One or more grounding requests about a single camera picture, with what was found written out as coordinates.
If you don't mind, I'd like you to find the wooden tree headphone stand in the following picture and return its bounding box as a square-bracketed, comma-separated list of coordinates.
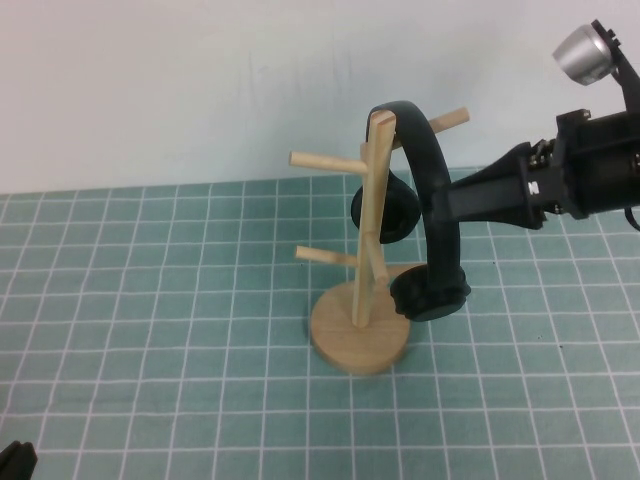
[287, 106, 470, 376]

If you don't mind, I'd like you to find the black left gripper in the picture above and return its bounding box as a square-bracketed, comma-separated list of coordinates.
[0, 439, 39, 480]

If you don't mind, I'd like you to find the teal white-grid tablecloth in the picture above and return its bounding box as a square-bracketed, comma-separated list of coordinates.
[0, 157, 640, 480]

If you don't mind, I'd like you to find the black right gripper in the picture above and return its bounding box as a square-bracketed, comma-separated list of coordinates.
[432, 110, 640, 232]

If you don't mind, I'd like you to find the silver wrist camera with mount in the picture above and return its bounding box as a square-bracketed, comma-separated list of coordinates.
[552, 19, 640, 119]

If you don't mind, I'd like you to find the black over-ear headphones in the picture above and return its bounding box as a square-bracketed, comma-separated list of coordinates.
[349, 100, 472, 322]

